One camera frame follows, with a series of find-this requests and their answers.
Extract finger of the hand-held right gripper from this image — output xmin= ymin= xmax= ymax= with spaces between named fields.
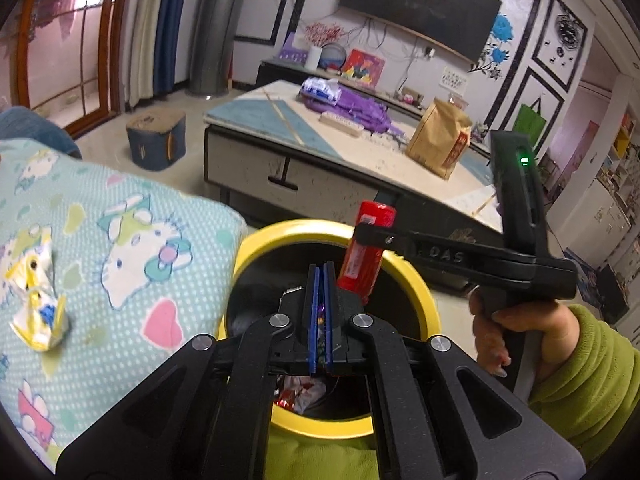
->
xmin=354 ymin=223 xmax=418 ymax=257

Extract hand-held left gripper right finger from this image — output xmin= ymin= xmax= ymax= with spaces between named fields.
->
xmin=321 ymin=261 xmax=587 ymax=480

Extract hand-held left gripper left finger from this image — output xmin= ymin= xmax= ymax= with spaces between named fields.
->
xmin=55 ymin=262 xmax=321 ymax=480

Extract red snack packet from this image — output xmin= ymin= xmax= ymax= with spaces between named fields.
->
xmin=336 ymin=200 xmax=399 ymax=306

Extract white printed plastic bag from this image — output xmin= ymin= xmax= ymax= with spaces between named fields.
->
xmin=274 ymin=376 xmax=328 ymax=413

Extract yellow rimmed black bin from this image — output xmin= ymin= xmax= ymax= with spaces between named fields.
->
xmin=225 ymin=218 xmax=442 ymax=440

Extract yellow white wrapper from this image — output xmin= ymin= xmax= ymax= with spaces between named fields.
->
xmin=9 ymin=226 xmax=69 ymax=352

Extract person's right forearm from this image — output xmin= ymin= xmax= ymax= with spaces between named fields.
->
xmin=522 ymin=305 xmax=640 ymax=468

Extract person's right hand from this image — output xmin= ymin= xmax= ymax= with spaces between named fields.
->
xmin=469 ymin=287 xmax=582 ymax=378

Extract brown paper bag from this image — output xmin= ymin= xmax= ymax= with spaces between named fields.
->
xmin=405 ymin=97 xmax=473 ymax=181

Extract green fleece garment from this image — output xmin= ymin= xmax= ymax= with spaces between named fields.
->
xmin=267 ymin=427 xmax=381 ymax=480

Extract beige power strip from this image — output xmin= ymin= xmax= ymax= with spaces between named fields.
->
xmin=319 ymin=110 xmax=363 ymax=137

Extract purple cloth bag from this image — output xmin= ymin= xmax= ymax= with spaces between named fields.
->
xmin=300 ymin=82 xmax=408 ymax=136

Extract green tote bag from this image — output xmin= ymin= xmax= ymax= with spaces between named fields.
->
xmin=512 ymin=99 xmax=551 ymax=148

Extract coffee table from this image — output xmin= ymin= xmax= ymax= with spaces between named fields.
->
xmin=202 ymin=79 xmax=507 ymax=293

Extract white tissue packet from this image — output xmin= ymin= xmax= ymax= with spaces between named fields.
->
xmin=300 ymin=76 xmax=343 ymax=102

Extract colourful painting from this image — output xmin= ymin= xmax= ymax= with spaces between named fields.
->
xmin=342 ymin=49 xmax=386 ymax=83

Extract cartoon cat printed blanket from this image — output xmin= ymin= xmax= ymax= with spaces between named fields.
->
xmin=0 ymin=137 xmax=248 ymax=473

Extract round glass ornament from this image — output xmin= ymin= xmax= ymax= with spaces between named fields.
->
xmin=320 ymin=42 xmax=347 ymax=73

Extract white vase red flowers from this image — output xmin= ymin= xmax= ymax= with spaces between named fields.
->
xmin=303 ymin=21 xmax=346 ymax=72

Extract purple box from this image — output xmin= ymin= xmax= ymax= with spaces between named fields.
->
xmin=277 ymin=32 xmax=308 ymax=64

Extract small blue stool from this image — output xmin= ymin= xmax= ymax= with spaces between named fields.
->
xmin=125 ymin=109 xmax=187 ymax=172

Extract grey tower air conditioner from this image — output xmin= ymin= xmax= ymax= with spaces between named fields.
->
xmin=186 ymin=0 xmax=253 ymax=98

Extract blue curtain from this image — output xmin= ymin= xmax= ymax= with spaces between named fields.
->
xmin=152 ymin=0 xmax=196 ymax=97

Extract beige curtain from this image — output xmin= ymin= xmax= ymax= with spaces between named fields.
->
xmin=125 ymin=0 xmax=173 ymax=108

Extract wooden sliding glass door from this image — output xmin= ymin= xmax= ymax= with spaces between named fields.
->
xmin=10 ymin=0 xmax=138 ymax=136

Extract white paper wall notice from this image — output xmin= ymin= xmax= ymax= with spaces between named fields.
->
xmin=440 ymin=66 xmax=470 ymax=93

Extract black wall television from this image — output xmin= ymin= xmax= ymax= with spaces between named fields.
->
xmin=337 ymin=0 xmax=502 ymax=63

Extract black wall clock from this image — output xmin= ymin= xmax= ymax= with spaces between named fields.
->
xmin=555 ymin=12 xmax=587 ymax=53

